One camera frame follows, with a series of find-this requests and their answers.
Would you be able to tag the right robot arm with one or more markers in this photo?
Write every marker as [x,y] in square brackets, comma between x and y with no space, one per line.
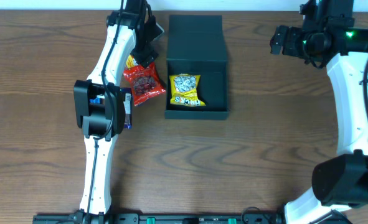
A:
[328,39]

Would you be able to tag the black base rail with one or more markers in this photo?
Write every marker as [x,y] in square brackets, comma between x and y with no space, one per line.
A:
[134,218]

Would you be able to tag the blue snack bar wrapper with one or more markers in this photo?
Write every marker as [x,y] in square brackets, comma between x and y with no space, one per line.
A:
[98,101]

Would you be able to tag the dark blue chocolate bar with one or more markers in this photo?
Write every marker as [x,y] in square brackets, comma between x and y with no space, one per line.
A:
[128,102]

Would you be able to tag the red Hacks candy bag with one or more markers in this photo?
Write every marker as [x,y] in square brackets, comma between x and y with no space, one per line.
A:
[144,82]

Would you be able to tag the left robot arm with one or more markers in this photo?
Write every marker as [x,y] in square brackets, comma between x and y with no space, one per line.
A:
[99,107]

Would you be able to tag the red Pringles can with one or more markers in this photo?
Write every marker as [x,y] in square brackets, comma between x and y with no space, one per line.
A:
[131,62]

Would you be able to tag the yellow Hacks candy bag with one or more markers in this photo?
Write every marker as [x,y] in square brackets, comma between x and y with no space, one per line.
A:
[184,90]

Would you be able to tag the black gift box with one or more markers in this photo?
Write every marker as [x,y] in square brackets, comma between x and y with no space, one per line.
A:
[196,46]

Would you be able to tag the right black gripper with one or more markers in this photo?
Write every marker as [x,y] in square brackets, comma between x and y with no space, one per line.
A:
[277,39]

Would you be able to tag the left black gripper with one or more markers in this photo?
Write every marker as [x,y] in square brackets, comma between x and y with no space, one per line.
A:
[148,55]

